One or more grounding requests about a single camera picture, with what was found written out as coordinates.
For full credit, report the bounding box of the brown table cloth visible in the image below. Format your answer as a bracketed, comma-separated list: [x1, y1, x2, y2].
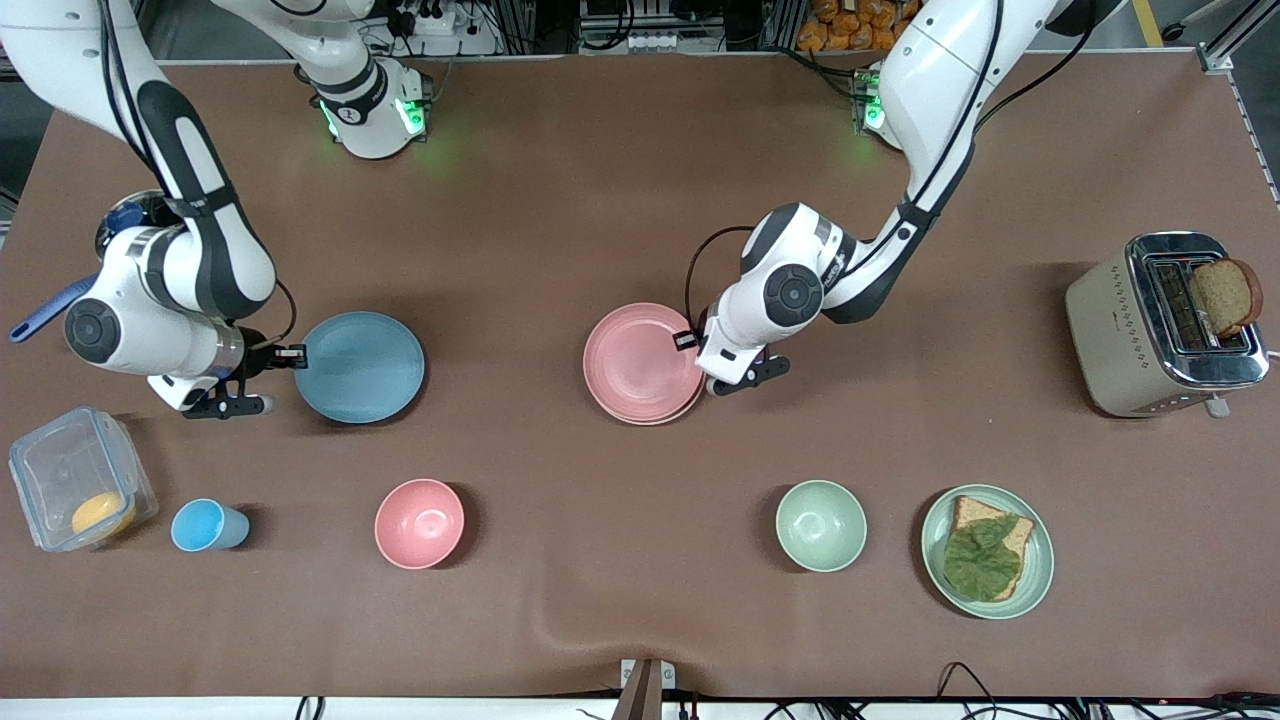
[0, 50, 1280, 701]

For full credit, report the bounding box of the metal table edge bracket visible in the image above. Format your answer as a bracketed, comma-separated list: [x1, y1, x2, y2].
[612, 657, 677, 720]

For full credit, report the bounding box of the green lettuce leaf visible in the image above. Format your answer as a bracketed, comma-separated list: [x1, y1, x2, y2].
[942, 515, 1023, 603]

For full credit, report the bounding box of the beige chrome toaster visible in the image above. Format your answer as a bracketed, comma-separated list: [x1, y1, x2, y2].
[1064, 232, 1271, 419]

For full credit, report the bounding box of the aluminium frame rail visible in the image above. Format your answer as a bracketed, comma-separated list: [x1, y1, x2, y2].
[1160, 0, 1280, 206]

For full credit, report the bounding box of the green plate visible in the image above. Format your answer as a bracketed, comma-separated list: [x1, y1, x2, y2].
[920, 484, 1056, 621]

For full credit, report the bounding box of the bag of orange buns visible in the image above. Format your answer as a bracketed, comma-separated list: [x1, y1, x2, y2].
[797, 0, 901, 53]

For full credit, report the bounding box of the black pot blue handle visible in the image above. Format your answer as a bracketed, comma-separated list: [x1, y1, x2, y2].
[8, 188, 196, 344]

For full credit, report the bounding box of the green bowl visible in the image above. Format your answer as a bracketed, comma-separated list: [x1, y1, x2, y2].
[775, 480, 868, 573]

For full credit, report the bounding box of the bread slice under lettuce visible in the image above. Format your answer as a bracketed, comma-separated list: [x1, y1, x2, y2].
[950, 495, 1036, 601]

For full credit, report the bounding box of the white power strip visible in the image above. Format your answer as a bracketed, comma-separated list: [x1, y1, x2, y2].
[385, 0, 501, 56]

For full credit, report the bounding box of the blue plate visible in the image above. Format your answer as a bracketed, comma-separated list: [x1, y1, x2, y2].
[293, 311, 426, 425]

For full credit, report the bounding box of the pink bowl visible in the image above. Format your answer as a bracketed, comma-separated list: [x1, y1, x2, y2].
[374, 478, 466, 571]

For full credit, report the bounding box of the bread slice in toaster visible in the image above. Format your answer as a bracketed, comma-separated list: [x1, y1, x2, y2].
[1188, 258, 1265, 339]

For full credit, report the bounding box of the blue cup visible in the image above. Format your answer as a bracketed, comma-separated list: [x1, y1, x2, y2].
[170, 498, 251, 553]

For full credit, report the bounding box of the clear plastic container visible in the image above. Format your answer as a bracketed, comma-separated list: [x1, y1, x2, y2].
[8, 405, 159, 553]

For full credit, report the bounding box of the pink plate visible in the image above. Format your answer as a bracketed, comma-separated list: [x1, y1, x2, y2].
[583, 302, 706, 426]

